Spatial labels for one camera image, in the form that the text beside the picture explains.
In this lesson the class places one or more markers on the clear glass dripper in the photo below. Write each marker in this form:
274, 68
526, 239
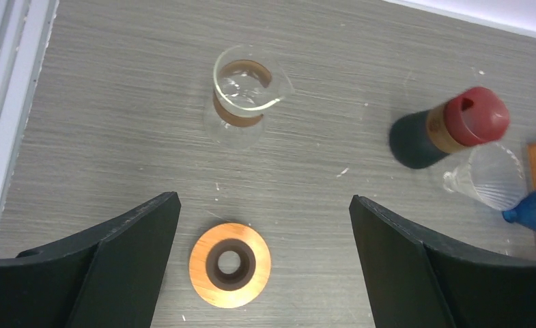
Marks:
492, 174

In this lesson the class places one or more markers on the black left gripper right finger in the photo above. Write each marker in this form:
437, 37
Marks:
418, 277

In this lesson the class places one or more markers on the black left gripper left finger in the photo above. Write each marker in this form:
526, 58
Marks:
108, 275

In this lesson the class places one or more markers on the glass carafe with brown collar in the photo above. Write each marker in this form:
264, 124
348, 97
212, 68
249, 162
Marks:
247, 82

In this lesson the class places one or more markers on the red and black carafe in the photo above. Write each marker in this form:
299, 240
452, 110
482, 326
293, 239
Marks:
474, 117

